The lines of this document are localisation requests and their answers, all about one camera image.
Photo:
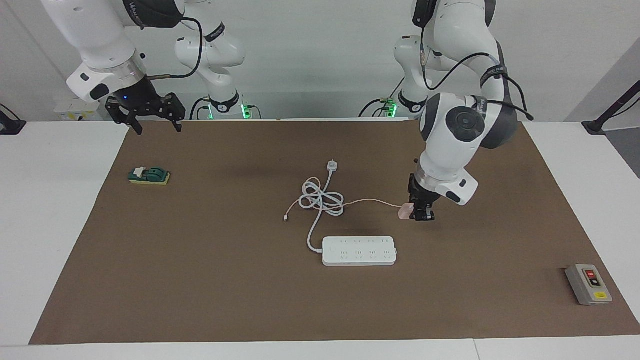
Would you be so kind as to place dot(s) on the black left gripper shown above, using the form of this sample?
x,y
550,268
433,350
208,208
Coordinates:
x,y
422,192

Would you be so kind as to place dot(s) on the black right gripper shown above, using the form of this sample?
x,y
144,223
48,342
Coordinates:
x,y
140,102

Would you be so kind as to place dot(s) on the pink charger adapter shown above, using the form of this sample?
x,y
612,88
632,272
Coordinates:
x,y
404,212

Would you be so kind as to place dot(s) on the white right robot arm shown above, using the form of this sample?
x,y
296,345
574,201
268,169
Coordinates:
x,y
95,35

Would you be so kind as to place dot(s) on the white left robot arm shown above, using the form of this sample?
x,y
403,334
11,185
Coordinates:
x,y
450,150

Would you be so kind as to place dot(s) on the white power strip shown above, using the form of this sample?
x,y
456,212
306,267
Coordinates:
x,y
359,256

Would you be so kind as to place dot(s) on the brown paper table mat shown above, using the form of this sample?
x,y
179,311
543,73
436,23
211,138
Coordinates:
x,y
200,280

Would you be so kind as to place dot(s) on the black table clamp pole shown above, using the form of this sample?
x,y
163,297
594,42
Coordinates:
x,y
597,125

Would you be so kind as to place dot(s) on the green knife switch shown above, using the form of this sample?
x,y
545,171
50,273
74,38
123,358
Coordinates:
x,y
150,176

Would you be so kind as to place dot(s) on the white wall socket box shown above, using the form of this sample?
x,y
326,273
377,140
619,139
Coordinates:
x,y
70,112

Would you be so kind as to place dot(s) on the black table clamp mount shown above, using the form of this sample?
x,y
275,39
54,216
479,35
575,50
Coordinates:
x,y
10,126

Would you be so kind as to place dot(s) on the grey on-off switch box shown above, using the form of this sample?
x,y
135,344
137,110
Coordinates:
x,y
589,285

